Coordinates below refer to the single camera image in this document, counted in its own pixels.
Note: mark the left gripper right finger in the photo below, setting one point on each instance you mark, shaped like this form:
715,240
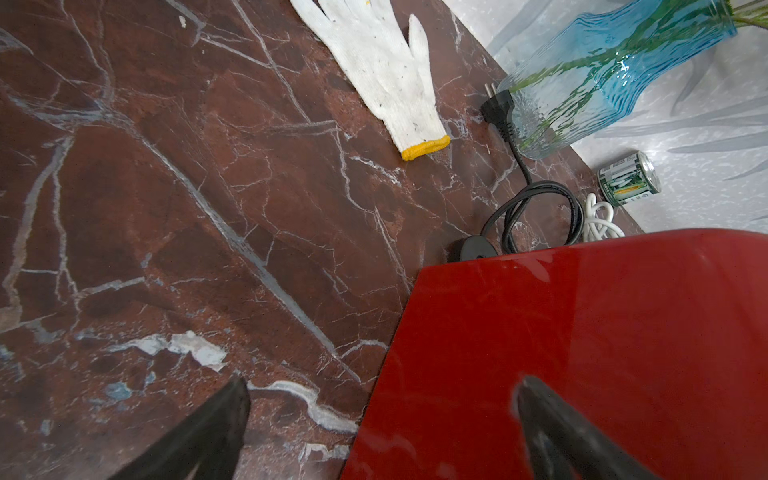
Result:
563,444

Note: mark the blue glass vase with flowers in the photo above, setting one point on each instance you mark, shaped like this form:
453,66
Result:
592,73

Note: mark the small green can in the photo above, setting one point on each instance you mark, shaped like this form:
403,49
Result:
630,179

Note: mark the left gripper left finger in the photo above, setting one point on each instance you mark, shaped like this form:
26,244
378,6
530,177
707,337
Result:
205,445

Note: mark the white work glove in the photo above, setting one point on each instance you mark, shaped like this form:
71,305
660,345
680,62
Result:
389,70

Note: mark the red coffee machine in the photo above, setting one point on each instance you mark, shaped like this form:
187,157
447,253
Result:
659,340

